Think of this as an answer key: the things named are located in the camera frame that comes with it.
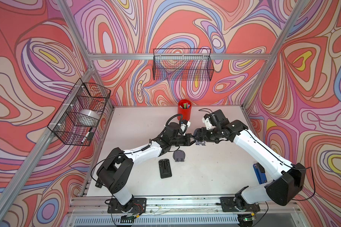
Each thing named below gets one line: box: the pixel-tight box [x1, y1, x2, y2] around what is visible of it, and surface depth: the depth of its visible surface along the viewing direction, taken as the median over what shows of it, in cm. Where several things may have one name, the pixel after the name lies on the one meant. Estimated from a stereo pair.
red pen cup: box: [177, 98, 192, 122], surface depth 109 cm
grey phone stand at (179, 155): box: [172, 149, 186, 163], surface depth 92 cm
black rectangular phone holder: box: [158, 158, 172, 179], surface depth 87 cm
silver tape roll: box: [75, 109, 101, 127], surface depth 73 cm
